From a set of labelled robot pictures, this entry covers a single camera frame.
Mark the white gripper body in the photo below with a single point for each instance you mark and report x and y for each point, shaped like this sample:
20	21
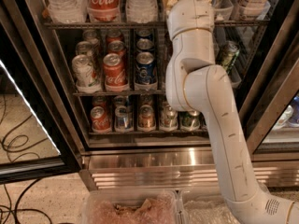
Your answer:
191	16

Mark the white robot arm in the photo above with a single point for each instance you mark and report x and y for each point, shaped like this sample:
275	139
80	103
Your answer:
194	82

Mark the green can middle shelf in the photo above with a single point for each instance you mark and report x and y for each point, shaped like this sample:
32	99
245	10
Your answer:
227	55

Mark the blue Pepsi can front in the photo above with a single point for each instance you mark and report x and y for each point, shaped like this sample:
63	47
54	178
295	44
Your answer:
145	65

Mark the red coca-cola can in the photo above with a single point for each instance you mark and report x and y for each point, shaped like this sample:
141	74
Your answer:
118	47
114	70

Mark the red Coca-Cola can front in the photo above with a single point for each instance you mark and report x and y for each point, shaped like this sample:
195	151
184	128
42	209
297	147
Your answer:
114	70

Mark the white green can bottom shelf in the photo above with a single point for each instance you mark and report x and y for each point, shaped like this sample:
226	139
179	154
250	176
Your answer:
168	118

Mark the orange can bottom shelf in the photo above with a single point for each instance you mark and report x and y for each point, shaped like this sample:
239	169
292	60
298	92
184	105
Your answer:
146	117

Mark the white can front middle shelf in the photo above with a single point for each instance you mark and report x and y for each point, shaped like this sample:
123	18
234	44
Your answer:
84	71

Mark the red can bottom shelf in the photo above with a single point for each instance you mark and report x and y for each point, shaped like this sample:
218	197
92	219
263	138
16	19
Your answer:
100	119

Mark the steel fridge bottom grille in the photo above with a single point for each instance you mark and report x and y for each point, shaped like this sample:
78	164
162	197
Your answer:
176	168

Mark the open fridge glass door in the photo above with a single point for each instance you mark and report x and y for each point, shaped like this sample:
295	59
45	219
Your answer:
39	128

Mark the clear water bottle middle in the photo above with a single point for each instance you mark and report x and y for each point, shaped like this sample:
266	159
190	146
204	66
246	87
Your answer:
141	11

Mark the clear water bottle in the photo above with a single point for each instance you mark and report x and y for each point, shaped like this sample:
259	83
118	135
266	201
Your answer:
141	11
68	11

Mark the clear water bottle left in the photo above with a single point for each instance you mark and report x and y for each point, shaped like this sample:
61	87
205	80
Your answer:
68	11

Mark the plastic bin with clear wrap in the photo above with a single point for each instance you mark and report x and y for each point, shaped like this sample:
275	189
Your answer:
204	205

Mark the plastic bin with pink wrap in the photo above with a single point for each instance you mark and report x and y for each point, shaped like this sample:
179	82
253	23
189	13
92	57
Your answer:
131	206

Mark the middle wire shelf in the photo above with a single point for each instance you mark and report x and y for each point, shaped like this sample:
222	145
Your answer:
111	93

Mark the wire shelf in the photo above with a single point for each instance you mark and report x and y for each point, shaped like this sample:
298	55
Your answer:
111	93
154	24

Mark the top wire shelf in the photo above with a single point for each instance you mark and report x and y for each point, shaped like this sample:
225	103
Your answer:
154	24

